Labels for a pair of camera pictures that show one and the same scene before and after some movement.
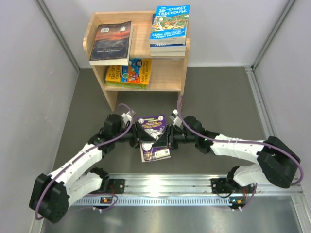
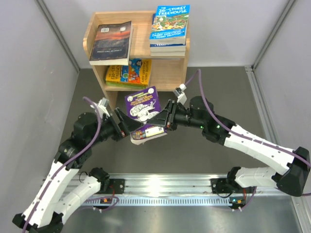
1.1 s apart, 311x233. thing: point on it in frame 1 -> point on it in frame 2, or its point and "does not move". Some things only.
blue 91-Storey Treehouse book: (166, 47) does not move
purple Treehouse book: (155, 126) -> (142, 106)
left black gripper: (140, 134) -> (125, 126)
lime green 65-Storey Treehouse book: (121, 85) does not move
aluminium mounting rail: (190, 185) does not move
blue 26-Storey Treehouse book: (170, 24) does not move
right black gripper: (163, 141) -> (163, 117)
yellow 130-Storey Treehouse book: (137, 72) does not move
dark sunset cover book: (111, 43) does not move
